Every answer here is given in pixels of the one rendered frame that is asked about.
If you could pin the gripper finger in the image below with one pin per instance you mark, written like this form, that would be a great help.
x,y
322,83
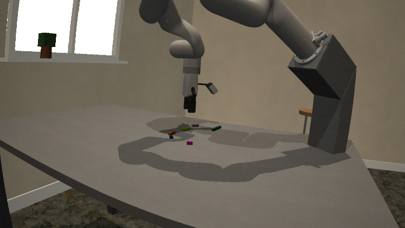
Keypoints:
x,y
192,102
186,101

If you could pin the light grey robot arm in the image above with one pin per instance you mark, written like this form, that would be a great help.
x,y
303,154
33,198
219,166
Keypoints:
x,y
306,45

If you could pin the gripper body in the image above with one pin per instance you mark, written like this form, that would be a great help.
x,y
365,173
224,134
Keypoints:
x,y
190,80

